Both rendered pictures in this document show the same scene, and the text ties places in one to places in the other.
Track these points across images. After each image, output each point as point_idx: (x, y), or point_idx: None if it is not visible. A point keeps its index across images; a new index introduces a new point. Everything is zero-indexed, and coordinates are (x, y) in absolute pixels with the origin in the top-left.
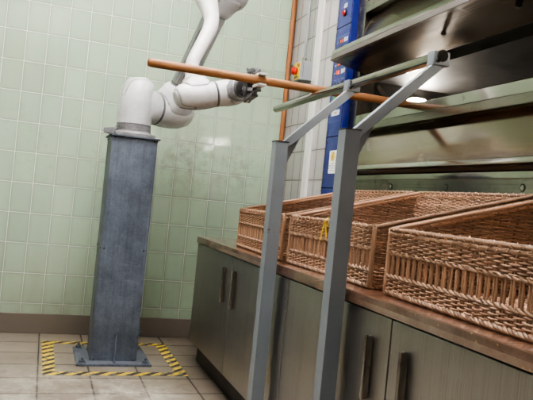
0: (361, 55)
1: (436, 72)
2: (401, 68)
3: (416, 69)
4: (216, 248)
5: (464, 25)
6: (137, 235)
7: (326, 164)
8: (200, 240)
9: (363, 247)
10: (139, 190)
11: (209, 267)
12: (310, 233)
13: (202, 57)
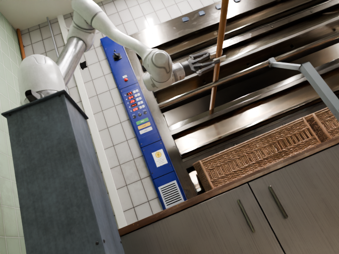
0: (183, 84)
1: None
2: (321, 41)
3: (329, 40)
4: (194, 202)
5: (260, 60)
6: (111, 220)
7: (151, 163)
8: (128, 228)
9: None
10: (95, 165)
11: (182, 233)
12: None
13: (74, 70)
